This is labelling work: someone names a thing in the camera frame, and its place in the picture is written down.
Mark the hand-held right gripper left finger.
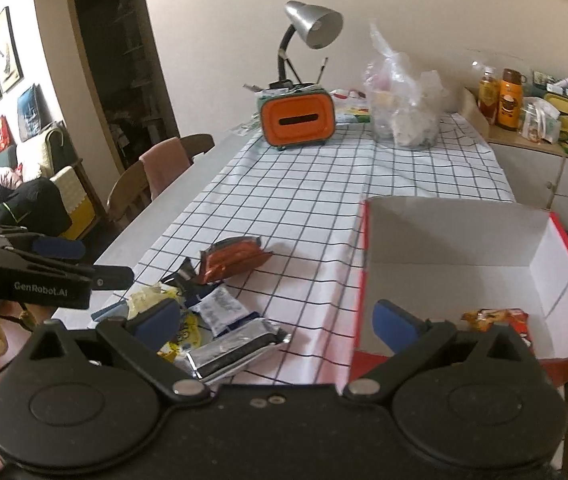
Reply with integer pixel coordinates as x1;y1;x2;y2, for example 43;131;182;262
24;299;212;403

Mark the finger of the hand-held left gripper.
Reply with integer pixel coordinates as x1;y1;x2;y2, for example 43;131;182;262
0;224;87;262
76;264;136;291

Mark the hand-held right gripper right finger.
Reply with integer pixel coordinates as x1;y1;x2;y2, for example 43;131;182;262
341;300;540;403

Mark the pale green-white snack packet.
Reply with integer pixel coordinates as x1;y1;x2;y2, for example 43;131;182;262
126;284;185;321

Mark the yellow snack packet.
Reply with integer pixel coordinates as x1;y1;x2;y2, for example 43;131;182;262
156;310;205;363

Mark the white and blue snack packet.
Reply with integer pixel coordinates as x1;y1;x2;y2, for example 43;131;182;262
191;287;260;336

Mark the silver and black snack packet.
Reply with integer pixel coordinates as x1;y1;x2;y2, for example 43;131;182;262
184;317;291;381

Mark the red snack packet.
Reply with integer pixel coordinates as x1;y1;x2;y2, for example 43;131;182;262
460;308;532;348

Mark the red and white cardboard box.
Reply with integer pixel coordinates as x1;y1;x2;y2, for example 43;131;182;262
349;196;568;388

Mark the small black snack packet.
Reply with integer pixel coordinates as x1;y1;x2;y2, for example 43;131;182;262
160;257;210;301

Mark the black cloth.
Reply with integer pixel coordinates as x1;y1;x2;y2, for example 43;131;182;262
0;177;72;233

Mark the sofa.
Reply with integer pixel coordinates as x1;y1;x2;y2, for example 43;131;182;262
0;127;100;241

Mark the wooden chair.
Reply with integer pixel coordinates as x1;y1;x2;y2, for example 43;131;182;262
139;134;215;201
106;162;152;221

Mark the orange-red foil snack packet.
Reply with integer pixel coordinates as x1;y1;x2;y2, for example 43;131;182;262
199;236;274;285

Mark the pink cloth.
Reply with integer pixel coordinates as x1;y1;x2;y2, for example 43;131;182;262
139;137;192;201

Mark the blue cushion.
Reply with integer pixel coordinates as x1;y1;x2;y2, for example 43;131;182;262
16;85;45;141

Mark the white checkered tablecloth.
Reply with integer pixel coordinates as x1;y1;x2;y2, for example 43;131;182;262
51;110;515;386

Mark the cream cabinet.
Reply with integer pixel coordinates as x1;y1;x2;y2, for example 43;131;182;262
464;87;568;233

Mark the clear plastic bag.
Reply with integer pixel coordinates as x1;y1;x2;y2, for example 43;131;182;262
364;20;452;150

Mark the green and white packet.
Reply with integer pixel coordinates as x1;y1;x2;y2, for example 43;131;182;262
331;89;372;126

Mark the orange tissue box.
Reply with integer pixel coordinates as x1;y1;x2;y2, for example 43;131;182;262
256;87;337;151

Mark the amber bottle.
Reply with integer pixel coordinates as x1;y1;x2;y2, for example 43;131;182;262
478;67;500;121

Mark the orange bottle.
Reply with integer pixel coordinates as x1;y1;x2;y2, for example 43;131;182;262
496;69;527;131

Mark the small white plastic bag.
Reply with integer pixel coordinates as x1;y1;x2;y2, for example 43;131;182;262
521;97;562;143

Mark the yellow box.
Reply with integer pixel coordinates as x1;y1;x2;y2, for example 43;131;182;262
544;92;568;133

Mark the silver desk lamp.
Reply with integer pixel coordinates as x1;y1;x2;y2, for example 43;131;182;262
276;1;344;86

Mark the wooden door frame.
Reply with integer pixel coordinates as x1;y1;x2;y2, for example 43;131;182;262
61;0;181;171

